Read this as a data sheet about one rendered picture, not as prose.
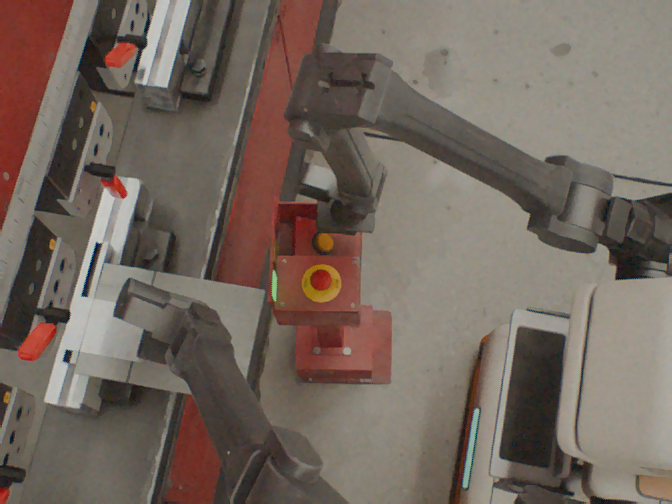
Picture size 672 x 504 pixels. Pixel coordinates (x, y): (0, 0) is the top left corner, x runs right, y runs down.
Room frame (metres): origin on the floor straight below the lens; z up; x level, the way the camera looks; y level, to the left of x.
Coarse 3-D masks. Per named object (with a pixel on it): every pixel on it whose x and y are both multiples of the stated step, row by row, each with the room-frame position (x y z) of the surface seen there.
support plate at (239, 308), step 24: (120, 288) 0.42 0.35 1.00; (168, 288) 0.41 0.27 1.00; (192, 288) 0.41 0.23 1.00; (216, 288) 0.40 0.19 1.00; (240, 288) 0.40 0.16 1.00; (240, 312) 0.36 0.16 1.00; (240, 336) 0.32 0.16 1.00; (96, 360) 0.31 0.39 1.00; (120, 360) 0.31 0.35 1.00; (144, 360) 0.30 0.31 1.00; (240, 360) 0.28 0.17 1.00; (144, 384) 0.26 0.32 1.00; (168, 384) 0.26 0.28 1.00
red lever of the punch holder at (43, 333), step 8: (40, 312) 0.32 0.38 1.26; (48, 312) 0.32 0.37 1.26; (56, 312) 0.32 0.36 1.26; (64, 312) 0.32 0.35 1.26; (48, 320) 0.31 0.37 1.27; (56, 320) 0.31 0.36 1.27; (64, 320) 0.31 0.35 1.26; (40, 328) 0.29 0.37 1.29; (48, 328) 0.29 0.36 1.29; (56, 328) 0.29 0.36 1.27; (32, 336) 0.28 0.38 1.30; (40, 336) 0.28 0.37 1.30; (48, 336) 0.28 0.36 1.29; (24, 344) 0.27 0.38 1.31; (32, 344) 0.27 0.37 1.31; (40, 344) 0.27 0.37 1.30; (24, 352) 0.26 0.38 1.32; (32, 352) 0.26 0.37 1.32; (40, 352) 0.26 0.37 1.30; (32, 360) 0.25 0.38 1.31
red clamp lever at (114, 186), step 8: (88, 168) 0.52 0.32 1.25; (96, 168) 0.52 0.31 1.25; (104, 168) 0.51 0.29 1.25; (112, 168) 0.51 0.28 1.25; (96, 176) 0.51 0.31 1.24; (104, 176) 0.50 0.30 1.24; (112, 176) 0.50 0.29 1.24; (104, 184) 0.51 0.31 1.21; (112, 184) 0.51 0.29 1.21; (120, 184) 0.51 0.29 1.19; (112, 192) 0.51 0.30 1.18; (120, 192) 0.51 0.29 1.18
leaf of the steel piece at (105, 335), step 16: (96, 304) 0.40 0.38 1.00; (112, 304) 0.40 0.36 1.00; (96, 320) 0.37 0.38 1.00; (112, 320) 0.37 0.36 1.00; (96, 336) 0.35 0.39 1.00; (112, 336) 0.35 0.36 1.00; (128, 336) 0.34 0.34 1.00; (96, 352) 0.32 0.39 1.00; (112, 352) 0.32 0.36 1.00; (128, 352) 0.32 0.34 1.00
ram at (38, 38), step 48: (0, 0) 0.57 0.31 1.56; (48, 0) 0.63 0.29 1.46; (96, 0) 0.71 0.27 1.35; (0, 48) 0.54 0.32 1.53; (48, 48) 0.59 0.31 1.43; (0, 96) 0.50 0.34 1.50; (0, 144) 0.46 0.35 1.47; (48, 144) 0.51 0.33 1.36; (0, 192) 0.41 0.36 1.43; (0, 288) 0.33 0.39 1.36
